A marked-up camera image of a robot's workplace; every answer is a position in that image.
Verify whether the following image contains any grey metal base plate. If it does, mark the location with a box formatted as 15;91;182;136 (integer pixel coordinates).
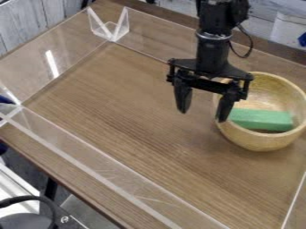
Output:
52;195;119;229

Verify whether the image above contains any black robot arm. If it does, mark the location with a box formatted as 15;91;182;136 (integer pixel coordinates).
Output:
166;0;254;123

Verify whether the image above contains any brown wooden bowl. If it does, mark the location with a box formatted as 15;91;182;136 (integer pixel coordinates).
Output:
215;72;306;152

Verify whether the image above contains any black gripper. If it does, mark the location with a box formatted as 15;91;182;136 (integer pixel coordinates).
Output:
166;31;254;123

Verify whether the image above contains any green rectangular block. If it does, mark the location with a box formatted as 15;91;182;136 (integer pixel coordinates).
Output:
229;108;294;131

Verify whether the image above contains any clear acrylic corner bracket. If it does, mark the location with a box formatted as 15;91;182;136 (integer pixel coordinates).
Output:
86;7;130;42

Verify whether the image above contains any clear acrylic front wall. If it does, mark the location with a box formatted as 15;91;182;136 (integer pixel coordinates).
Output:
0;88;229;229

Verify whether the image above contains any white cylindrical container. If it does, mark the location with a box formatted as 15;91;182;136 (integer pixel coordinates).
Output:
270;12;306;51

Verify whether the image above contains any black table leg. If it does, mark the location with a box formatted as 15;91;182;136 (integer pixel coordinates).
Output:
44;178;59;200

